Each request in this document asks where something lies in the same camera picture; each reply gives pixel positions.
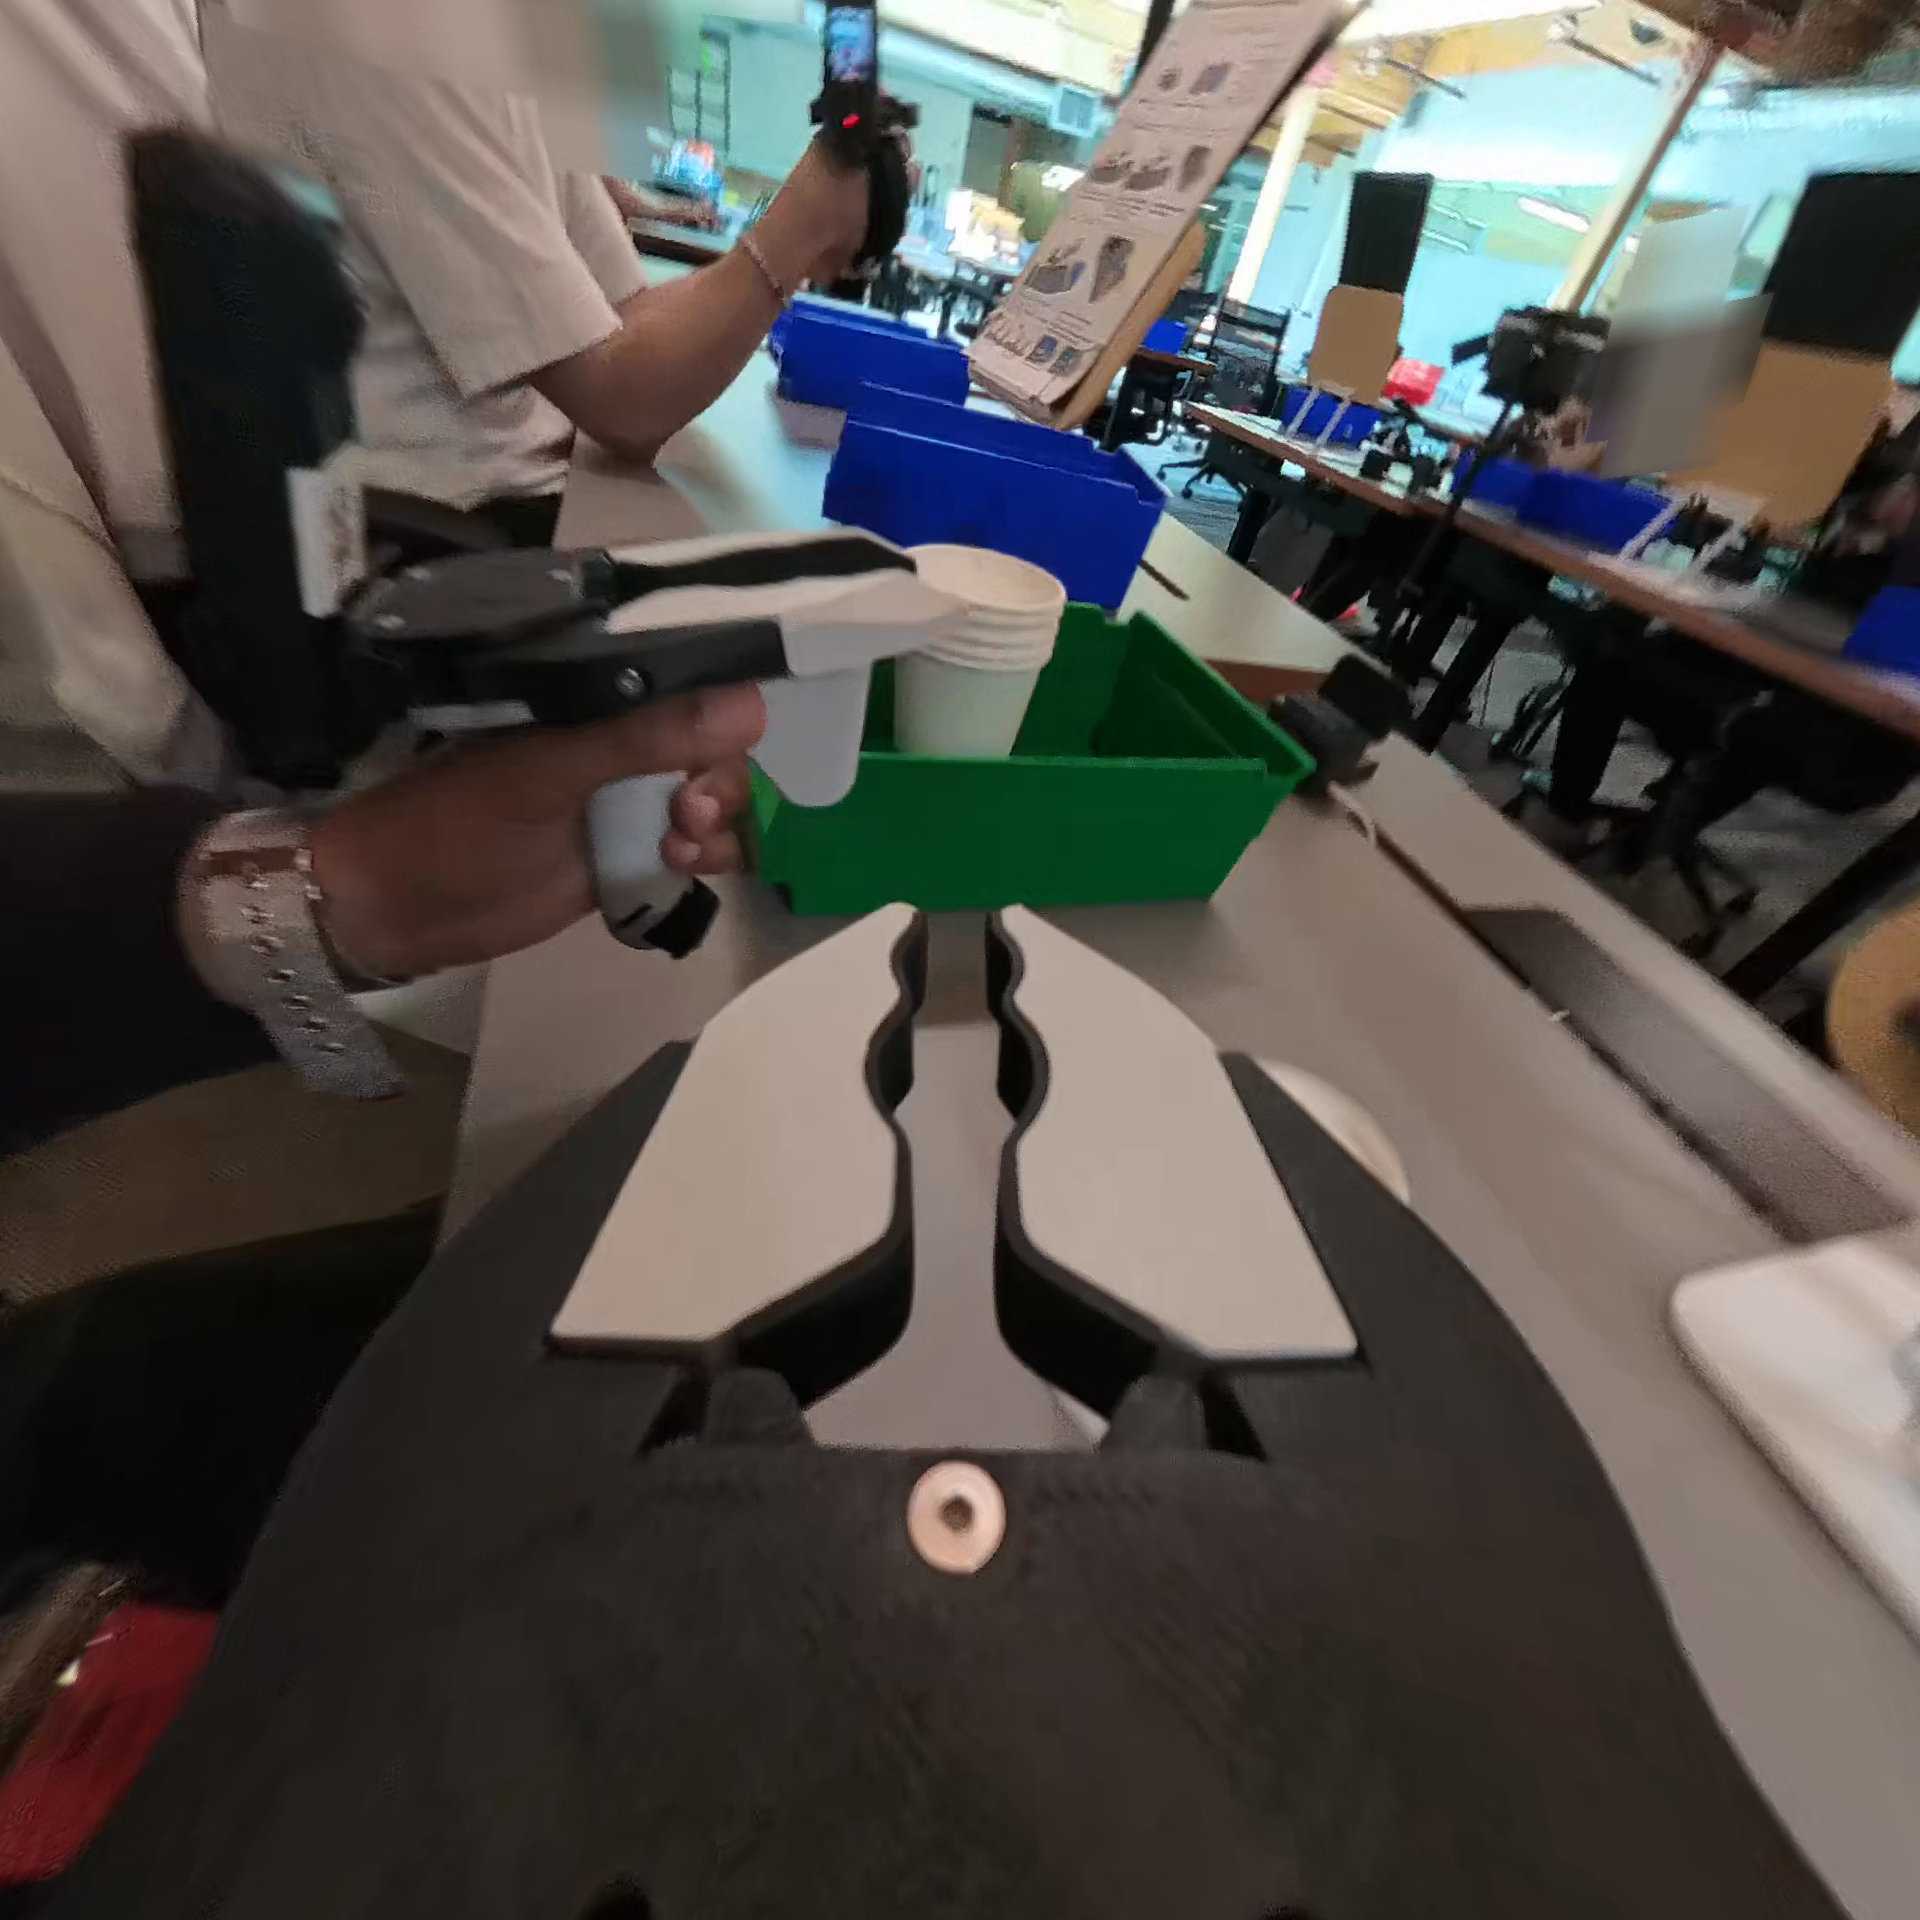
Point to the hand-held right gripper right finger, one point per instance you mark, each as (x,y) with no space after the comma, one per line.
(1171,1185)

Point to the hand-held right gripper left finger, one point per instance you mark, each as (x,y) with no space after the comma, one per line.
(750,1171)

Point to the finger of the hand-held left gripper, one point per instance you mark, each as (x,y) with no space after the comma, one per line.
(839,616)
(750,547)

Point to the nested stack of paper cups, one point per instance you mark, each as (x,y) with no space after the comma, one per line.
(974,705)

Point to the green plastic bin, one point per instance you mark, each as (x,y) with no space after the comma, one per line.
(1049,839)

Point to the another person's forearm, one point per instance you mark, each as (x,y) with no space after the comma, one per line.
(675,360)

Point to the grey desk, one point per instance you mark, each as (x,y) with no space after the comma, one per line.
(1499,1141)

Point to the person's left hand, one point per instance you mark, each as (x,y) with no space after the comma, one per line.
(480,839)

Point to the wood-edged grey table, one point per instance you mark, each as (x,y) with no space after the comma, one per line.
(720,465)

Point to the blue plastic bin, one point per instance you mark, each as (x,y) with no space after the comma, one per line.
(868,360)
(974,495)
(1590,509)

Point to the silver mesh wristwatch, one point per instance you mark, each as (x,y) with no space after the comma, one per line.
(271,961)

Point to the wooden document stand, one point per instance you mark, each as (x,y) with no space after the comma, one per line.
(1142,195)

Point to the instruction sheet on stand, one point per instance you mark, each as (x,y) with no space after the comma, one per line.
(1815,1348)

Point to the long wooden table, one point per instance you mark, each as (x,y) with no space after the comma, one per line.
(1650,579)

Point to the red fabric item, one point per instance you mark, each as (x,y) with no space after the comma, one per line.
(105,1739)

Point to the small black camera device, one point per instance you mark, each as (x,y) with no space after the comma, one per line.
(1350,705)

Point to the black tripod camera rig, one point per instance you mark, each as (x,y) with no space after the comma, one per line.
(1545,353)

